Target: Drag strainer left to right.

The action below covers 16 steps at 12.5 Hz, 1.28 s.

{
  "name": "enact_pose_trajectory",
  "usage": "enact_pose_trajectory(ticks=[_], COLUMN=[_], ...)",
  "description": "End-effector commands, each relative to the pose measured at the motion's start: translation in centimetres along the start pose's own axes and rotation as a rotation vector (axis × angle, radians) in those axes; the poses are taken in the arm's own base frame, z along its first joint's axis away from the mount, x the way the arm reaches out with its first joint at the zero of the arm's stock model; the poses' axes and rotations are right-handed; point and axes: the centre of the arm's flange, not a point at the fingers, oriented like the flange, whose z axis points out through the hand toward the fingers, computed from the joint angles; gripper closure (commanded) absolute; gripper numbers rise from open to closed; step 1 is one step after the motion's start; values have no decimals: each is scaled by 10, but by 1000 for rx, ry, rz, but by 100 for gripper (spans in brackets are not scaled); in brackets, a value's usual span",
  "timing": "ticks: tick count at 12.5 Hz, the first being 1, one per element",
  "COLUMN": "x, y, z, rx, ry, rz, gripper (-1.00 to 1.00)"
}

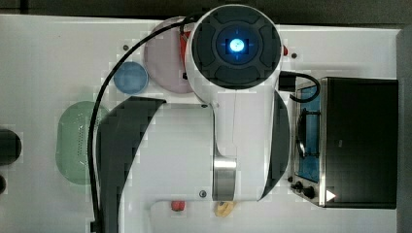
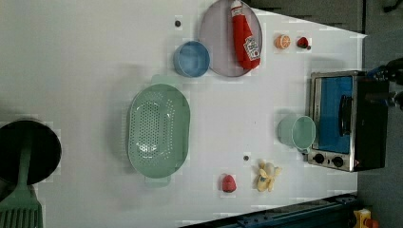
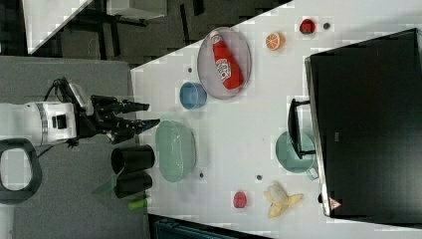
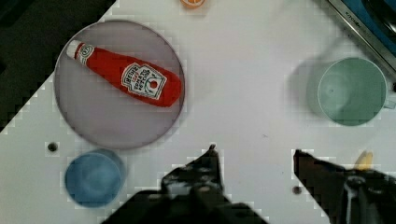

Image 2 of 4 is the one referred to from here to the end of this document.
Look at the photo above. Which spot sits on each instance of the orange slice toy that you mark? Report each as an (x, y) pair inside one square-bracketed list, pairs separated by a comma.
[(282, 42)]

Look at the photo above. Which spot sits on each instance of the peeled banana toy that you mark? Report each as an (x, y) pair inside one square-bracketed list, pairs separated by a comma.
[(267, 176)]

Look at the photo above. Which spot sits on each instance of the green plastic cup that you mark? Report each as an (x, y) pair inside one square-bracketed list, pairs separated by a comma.
[(298, 132)]

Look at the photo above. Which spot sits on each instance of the red ketchup bottle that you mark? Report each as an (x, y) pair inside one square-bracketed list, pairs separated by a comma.
[(245, 45)]

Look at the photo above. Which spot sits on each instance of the red strawberry toy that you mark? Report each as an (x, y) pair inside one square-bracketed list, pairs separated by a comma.
[(228, 184)]

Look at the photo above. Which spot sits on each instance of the small dark red toy fruit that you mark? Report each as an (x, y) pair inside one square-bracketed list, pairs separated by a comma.
[(303, 43)]

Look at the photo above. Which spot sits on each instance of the black round container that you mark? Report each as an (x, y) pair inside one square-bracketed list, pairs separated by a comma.
[(45, 155)]

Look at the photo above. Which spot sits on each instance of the blue metal frame rail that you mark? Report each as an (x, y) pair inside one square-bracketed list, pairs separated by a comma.
[(332, 212)]

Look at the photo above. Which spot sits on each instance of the green plastic spatula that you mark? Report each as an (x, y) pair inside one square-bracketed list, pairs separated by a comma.
[(20, 209)]

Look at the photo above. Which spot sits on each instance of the yellow red emergency button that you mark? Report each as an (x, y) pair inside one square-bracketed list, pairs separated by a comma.
[(364, 219)]

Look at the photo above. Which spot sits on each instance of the green oval plastic strainer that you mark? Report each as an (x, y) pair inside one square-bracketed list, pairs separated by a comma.
[(158, 131)]

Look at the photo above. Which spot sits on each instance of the silver toaster oven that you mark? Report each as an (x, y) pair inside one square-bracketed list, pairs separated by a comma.
[(351, 122)]

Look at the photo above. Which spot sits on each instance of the round grey plate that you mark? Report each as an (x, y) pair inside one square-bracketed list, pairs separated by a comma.
[(216, 33)]

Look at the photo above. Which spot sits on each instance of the blue plastic bowl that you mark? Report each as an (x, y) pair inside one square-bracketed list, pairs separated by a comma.
[(191, 59)]

